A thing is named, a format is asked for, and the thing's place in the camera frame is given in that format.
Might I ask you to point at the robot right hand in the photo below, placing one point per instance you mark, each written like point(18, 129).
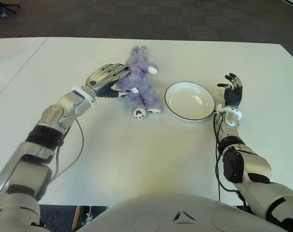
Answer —
point(233, 95)

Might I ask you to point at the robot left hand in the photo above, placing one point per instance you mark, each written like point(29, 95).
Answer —
point(98, 81)

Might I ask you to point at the purple plush doll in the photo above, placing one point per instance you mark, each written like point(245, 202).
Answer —
point(139, 79)

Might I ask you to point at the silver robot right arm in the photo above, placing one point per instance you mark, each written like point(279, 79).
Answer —
point(255, 164)

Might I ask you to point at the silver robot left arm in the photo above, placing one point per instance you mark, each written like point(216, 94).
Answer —
point(52, 116)

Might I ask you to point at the white plate black rim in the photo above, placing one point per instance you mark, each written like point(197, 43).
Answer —
point(190, 101)

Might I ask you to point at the black office chair base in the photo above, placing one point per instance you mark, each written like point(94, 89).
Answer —
point(12, 4)

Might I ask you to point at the silver robot torso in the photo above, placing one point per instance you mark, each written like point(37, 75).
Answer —
point(161, 212)

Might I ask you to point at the metal table leg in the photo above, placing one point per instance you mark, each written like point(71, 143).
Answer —
point(77, 217)

